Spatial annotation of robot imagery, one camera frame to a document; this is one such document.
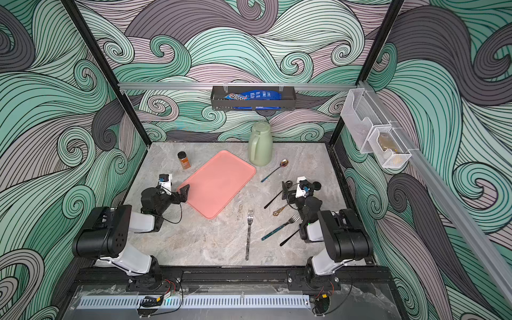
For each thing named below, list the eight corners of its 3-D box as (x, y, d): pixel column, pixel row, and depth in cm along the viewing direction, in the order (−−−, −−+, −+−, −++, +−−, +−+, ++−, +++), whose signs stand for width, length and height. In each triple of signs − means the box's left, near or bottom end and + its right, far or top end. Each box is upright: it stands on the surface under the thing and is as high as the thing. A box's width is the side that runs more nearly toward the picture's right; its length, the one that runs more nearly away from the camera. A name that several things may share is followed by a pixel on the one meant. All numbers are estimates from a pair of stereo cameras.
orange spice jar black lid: (182, 170, 109) (177, 158, 102) (182, 163, 112) (177, 151, 105) (190, 168, 110) (186, 156, 102) (190, 162, 113) (185, 150, 106)
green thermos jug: (252, 173, 108) (252, 141, 90) (244, 158, 115) (242, 126, 96) (273, 165, 112) (278, 133, 93) (264, 152, 119) (267, 119, 100)
